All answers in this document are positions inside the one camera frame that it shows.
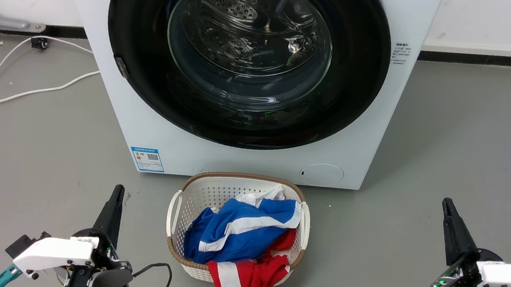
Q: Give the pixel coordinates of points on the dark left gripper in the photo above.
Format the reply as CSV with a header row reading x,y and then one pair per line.
x,y
103,277

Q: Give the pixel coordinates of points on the black round glass washer door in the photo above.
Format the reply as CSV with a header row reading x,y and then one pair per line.
x,y
141,84

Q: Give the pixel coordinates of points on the white front-load washing machine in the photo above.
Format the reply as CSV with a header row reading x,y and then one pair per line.
x,y
235,162

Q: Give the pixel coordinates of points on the white left wrist cover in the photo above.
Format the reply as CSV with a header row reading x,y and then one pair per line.
x,y
55,251

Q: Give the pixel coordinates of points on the blue energy label sticker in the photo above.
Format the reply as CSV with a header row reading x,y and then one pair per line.
x,y
147,159

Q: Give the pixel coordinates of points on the white plastic laundry basket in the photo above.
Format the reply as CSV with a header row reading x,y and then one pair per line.
x,y
215,195

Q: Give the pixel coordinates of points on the blue garment with white stripe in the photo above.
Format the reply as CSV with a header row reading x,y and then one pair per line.
x,y
229,242

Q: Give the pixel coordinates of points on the round white filter cover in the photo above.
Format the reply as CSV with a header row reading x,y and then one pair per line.
x,y
321,174

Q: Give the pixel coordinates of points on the white crumpled garment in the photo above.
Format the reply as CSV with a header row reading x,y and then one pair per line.
x,y
260,197

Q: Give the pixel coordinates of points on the red garment with white stripe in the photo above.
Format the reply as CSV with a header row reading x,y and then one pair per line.
x,y
268,272

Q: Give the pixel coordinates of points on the steel perforated washer drum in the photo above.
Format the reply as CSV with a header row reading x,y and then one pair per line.
x,y
234,9

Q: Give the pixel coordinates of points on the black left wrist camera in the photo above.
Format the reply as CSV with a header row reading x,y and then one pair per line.
x,y
24,244

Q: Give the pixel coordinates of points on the grey wall pipe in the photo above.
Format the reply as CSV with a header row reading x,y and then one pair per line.
x,y
9,22

